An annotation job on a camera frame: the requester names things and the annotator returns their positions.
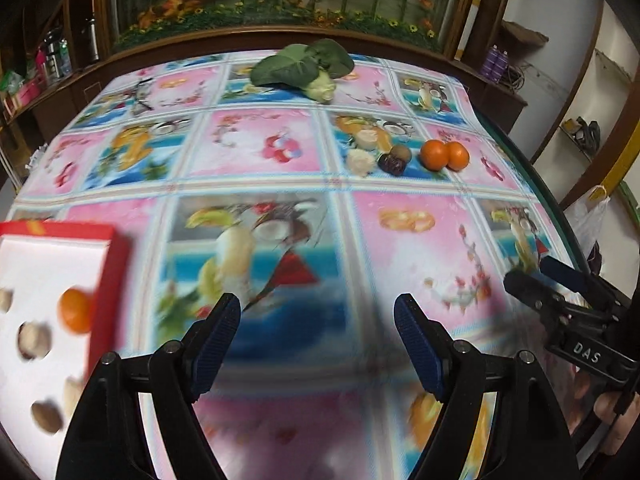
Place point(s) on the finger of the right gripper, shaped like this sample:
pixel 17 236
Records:
pixel 548 304
pixel 563 274

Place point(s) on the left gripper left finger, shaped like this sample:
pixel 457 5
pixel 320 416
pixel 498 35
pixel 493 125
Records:
pixel 106 438

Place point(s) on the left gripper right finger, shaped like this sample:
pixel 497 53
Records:
pixel 528 439

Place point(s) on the cream fruit slice piece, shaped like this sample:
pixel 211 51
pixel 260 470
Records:
pixel 72 397

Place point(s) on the person's right hand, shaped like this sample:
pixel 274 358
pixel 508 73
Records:
pixel 603 407

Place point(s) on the white plastic bag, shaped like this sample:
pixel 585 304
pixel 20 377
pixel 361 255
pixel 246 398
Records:
pixel 586 217

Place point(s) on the orange tangerine in tray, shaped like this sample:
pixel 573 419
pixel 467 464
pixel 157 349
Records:
pixel 76 310

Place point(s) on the red white tray box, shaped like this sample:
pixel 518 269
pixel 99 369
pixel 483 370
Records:
pixel 64 282

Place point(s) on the right orange tangerine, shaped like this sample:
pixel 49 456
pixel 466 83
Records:
pixel 458 156

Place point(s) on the cream fruit piece in tray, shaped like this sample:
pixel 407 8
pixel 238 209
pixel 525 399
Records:
pixel 6 298

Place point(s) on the left orange tangerine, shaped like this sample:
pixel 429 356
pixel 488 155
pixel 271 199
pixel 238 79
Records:
pixel 434 155

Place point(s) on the dark red jujube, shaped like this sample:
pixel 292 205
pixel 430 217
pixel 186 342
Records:
pixel 392 164

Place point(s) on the brown kiwi-like fruit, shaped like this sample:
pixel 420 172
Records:
pixel 401 151

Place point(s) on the purple bottles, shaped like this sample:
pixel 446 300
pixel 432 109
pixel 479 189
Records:
pixel 495 64

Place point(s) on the fruit print tablecloth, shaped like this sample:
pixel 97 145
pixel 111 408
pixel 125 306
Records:
pixel 222 186

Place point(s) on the green leafy cabbage vegetable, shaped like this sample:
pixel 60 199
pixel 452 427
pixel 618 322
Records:
pixel 309 68

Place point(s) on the bottles and cups cluster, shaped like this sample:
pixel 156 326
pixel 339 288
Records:
pixel 34 66

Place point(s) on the white wall shelf unit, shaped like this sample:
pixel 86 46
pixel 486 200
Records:
pixel 578 62

